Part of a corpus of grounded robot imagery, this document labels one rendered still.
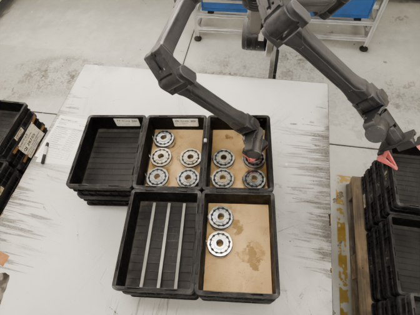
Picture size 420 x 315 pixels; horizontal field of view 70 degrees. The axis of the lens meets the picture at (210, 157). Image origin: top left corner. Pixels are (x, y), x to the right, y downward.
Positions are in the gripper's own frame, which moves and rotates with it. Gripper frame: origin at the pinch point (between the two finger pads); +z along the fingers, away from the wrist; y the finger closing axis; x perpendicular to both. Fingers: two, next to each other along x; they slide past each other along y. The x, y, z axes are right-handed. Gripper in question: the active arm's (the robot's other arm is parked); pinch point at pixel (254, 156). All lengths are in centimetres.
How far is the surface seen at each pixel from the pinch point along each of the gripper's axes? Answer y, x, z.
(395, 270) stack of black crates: 14, -78, 40
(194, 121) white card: -5.2, 34.1, -3.4
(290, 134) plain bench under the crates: 32.8, 0.4, 17.2
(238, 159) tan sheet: -4.3, 6.1, 3.9
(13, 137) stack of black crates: -75, 140, 31
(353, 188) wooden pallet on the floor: 61, -40, 74
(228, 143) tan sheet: -0.4, 15.9, 3.8
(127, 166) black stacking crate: -42, 44, 3
